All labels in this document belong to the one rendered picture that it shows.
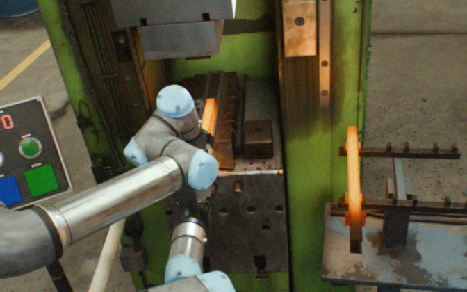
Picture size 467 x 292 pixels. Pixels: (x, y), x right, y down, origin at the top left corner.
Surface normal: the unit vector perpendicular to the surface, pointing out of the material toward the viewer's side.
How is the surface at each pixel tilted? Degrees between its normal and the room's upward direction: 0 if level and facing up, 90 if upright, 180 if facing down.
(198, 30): 90
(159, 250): 90
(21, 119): 60
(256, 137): 0
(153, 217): 90
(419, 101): 0
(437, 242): 0
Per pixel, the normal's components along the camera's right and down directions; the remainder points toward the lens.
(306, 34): -0.05, 0.60
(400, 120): -0.11, -0.80
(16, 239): 0.39, -0.24
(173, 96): -0.12, -0.41
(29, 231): 0.37, -0.48
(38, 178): 0.27, 0.05
